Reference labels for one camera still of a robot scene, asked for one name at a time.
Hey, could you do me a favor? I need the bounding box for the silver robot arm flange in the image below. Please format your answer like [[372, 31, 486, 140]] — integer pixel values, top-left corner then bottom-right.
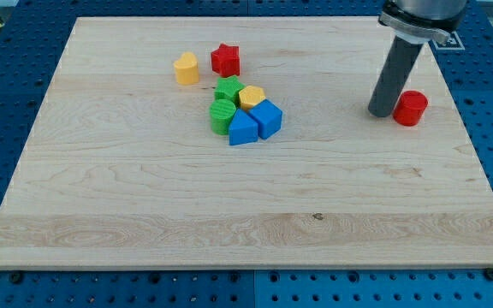
[[378, 0, 467, 44]]

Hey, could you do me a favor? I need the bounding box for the yellow hexagon block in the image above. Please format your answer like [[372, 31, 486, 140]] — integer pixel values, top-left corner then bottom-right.
[[239, 86, 266, 111]]

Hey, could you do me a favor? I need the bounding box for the green star block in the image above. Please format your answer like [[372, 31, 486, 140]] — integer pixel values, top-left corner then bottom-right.
[[214, 75, 245, 106]]

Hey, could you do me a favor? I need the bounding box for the red star block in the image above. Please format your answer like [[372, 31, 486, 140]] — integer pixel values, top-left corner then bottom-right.
[[211, 43, 241, 77]]

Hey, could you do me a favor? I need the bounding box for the blue triangle block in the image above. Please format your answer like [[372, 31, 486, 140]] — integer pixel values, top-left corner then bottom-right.
[[229, 110, 258, 145]]

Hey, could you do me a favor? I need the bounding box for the blue cube block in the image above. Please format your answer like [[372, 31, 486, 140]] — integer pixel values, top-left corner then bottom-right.
[[248, 99, 283, 139]]

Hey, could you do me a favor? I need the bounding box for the green cylinder block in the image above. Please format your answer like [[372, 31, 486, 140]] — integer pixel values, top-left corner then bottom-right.
[[209, 99, 236, 135]]

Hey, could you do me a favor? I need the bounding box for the wooden board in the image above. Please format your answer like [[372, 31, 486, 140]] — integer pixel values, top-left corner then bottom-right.
[[0, 17, 493, 270]]

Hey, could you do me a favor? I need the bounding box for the yellow heart block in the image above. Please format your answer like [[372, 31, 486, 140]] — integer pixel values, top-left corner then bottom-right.
[[173, 51, 199, 86]]

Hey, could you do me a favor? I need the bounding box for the red cylinder block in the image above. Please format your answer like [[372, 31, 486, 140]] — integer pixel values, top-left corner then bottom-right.
[[393, 91, 429, 127]]

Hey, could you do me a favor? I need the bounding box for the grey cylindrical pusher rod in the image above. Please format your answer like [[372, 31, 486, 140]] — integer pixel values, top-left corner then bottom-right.
[[367, 36, 422, 117]]

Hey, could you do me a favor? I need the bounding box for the black white fiducial marker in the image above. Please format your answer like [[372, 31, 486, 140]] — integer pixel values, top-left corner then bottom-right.
[[431, 31, 465, 50]]

